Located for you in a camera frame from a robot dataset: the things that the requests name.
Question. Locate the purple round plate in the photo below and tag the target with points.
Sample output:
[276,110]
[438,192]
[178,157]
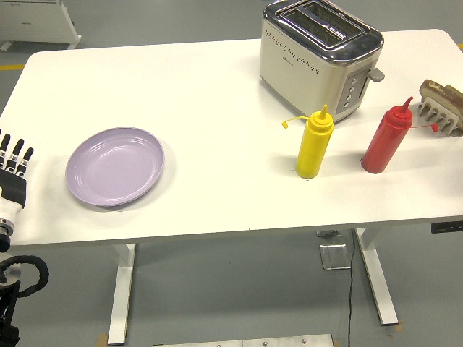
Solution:
[115,166]

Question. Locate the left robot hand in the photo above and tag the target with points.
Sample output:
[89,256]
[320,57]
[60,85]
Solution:
[12,188]

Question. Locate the cream and chrome toaster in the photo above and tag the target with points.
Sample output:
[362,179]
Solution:
[296,72]

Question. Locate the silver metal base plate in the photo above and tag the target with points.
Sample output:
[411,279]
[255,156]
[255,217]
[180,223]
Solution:
[199,341]
[289,340]

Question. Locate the red squeeze bottle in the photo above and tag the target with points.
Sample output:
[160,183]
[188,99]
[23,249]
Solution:
[383,148]

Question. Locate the metal toast rack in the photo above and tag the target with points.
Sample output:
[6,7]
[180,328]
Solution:
[441,115]

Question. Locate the white background machine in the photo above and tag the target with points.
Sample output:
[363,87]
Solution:
[32,21]

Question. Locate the yellow squeeze bottle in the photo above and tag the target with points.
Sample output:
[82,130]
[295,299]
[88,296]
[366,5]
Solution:
[313,152]

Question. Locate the black table control panel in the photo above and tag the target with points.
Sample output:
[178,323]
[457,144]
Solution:
[445,228]

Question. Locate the white table leg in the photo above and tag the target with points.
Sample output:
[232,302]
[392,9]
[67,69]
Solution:
[376,278]
[121,296]

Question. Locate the brown bread slice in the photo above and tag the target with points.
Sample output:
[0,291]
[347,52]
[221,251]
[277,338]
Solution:
[437,90]

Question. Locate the square metal floor plate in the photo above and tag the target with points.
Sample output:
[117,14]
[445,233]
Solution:
[334,256]

